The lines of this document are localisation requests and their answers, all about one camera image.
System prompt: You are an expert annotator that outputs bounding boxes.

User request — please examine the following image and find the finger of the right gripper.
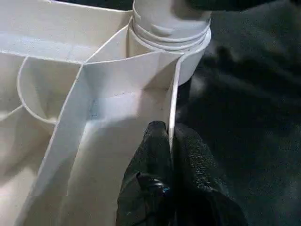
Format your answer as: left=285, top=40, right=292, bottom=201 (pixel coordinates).
left=185, top=0, right=267, bottom=13

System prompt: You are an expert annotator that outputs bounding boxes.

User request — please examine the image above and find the black work mat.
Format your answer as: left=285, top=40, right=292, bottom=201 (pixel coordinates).
left=56, top=0, right=301, bottom=226

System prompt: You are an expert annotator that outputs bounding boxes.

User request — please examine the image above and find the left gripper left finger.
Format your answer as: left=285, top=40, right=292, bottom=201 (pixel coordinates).
left=115, top=120, right=176, bottom=226

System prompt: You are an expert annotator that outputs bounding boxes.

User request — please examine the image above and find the white plastic table leg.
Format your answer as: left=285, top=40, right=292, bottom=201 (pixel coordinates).
left=130, top=0, right=212, bottom=52

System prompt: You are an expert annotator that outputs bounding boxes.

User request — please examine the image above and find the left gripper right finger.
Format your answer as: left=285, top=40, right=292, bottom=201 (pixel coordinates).
left=170, top=123, right=249, bottom=226

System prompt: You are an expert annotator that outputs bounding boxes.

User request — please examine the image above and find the white plastic table top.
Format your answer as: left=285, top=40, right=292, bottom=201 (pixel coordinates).
left=0, top=0, right=213, bottom=226

